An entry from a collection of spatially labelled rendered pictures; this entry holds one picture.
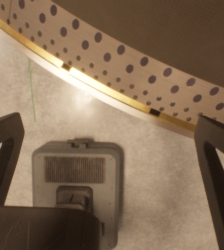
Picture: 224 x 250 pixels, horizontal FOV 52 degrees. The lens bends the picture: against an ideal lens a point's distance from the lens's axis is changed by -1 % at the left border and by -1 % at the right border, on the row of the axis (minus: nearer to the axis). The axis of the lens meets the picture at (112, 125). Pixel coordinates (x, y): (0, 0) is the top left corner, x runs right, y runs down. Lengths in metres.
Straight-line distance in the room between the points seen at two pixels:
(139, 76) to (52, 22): 0.15
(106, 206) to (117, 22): 1.24
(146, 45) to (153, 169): 1.39
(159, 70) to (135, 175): 1.36
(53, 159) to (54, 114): 0.36
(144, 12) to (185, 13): 0.05
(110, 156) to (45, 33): 1.04
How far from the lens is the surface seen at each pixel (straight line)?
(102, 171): 1.38
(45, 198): 1.49
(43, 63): 0.43
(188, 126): 0.41
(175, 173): 1.70
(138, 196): 1.72
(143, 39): 0.32
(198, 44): 0.31
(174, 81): 0.36
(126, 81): 0.37
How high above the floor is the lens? 1.57
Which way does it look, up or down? 83 degrees down
